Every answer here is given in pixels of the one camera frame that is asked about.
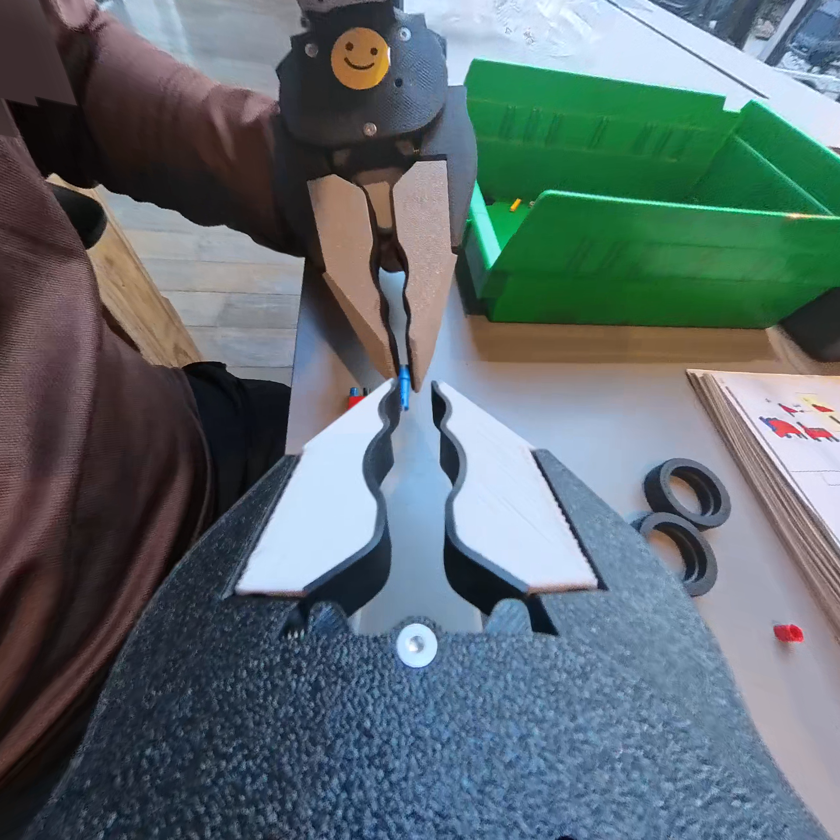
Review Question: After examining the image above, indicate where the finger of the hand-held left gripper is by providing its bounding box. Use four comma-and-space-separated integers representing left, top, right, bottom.
392, 159, 459, 389
307, 172, 404, 395

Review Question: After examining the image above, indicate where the clear plastic bag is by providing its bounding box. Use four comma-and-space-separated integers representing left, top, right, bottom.
518, 0, 592, 47

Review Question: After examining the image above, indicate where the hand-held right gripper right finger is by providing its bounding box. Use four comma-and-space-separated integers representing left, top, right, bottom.
431, 379, 599, 610

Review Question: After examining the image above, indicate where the grey desk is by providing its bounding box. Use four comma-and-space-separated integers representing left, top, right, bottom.
285, 256, 840, 834

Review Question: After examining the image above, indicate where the open instruction booklet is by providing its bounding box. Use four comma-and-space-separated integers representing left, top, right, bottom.
686, 367, 840, 641

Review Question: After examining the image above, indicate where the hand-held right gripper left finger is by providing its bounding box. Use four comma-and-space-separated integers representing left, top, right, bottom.
235, 379, 399, 611

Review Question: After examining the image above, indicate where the green plastic bin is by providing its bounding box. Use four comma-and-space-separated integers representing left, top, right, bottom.
457, 58, 840, 329

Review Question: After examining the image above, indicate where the black chair armrest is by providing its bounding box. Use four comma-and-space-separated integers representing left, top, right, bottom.
49, 182, 108, 249

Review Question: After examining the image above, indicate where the person's left forearm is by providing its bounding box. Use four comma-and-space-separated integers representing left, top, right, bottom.
39, 0, 309, 257

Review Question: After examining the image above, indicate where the black rubber tyre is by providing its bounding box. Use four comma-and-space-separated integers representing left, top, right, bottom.
643, 458, 731, 532
630, 512, 718, 597

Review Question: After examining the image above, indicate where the wooden plank furniture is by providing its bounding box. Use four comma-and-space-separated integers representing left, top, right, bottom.
46, 174, 203, 368

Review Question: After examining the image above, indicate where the black tumbler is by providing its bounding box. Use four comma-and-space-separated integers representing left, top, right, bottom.
777, 285, 840, 362

